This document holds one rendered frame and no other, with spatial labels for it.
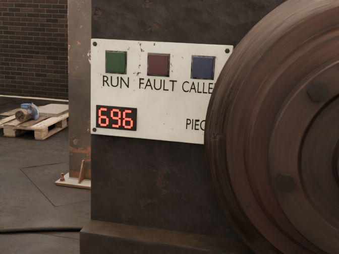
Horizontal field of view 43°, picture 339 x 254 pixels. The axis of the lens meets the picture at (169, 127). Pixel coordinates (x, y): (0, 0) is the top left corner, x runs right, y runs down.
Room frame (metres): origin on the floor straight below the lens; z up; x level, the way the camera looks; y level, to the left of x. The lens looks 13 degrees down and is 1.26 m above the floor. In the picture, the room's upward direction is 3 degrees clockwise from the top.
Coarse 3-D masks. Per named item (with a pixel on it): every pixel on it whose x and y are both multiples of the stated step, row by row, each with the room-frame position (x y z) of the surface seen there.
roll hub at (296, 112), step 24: (312, 72) 0.56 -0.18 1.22; (336, 72) 0.52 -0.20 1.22; (288, 96) 0.56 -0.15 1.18; (336, 96) 0.52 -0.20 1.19; (288, 120) 0.53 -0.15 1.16; (312, 120) 0.53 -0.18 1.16; (336, 120) 0.53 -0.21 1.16; (288, 144) 0.53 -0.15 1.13; (312, 144) 0.53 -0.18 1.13; (336, 144) 0.53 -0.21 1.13; (288, 168) 0.53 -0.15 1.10; (312, 168) 0.53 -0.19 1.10; (336, 168) 0.51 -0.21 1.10; (288, 192) 0.53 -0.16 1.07; (312, 192) 0.53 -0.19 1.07; (336, 192) 0.53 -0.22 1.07; (288, 216) 0.53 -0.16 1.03; (312, 216) 0.52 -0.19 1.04; (336, 216) 0.53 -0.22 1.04; (312, 240) 0.52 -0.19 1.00; (336, 240) 0.52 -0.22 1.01
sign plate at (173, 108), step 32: (96, 64) 0.81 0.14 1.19; (128, 64) 0.80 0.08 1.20; (192, 64) 0.77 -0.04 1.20; (96, 96) 0.81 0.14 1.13; (128, 96) 0.80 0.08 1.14; (160, 96) 0.79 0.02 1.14; (192, 96) 0.77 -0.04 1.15; (96, 128) 0.81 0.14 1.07; (128, 128) 0.80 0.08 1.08; (160, 128) 0.79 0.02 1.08; (192, 128) 0.77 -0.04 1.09
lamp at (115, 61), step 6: (108, 54) 0.80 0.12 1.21; (114, 54) 0.80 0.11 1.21; (120, 54) 0.80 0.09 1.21; (108, 60) 0.80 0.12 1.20; (114, 60) 0.80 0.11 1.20; (120, 60) 0.80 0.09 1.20; (108, 66) 0.80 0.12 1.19; (114, 66) 0.80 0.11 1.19; (120, 66) 0.80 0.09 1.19; (120, 72) 0.80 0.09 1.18
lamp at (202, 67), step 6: (198, 60) 0.77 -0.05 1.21; (204, 60) 0.77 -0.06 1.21; (210, 60) 0.76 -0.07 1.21; (192, 66) 0.77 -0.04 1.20; (198, 66) 0.77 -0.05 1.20; (204, 66) 0.77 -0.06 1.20; (210, 66) 0.76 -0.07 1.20; (192, 72) 0.77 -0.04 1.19; (198, 72) 0.77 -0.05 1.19; (204, 72) 0.77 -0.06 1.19; (210, 72) 0.76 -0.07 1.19; (210, 78) 0.76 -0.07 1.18
